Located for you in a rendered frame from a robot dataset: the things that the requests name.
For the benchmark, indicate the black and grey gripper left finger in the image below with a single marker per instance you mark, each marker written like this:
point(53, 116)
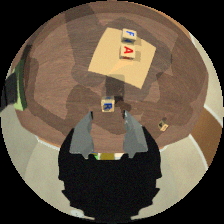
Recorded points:
point(77, 145)

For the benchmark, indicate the tan flat mat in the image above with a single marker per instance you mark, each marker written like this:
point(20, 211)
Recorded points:
point(106, 59)

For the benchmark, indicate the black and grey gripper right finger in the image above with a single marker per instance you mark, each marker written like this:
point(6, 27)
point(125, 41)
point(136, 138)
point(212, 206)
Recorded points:
point(138, 143)

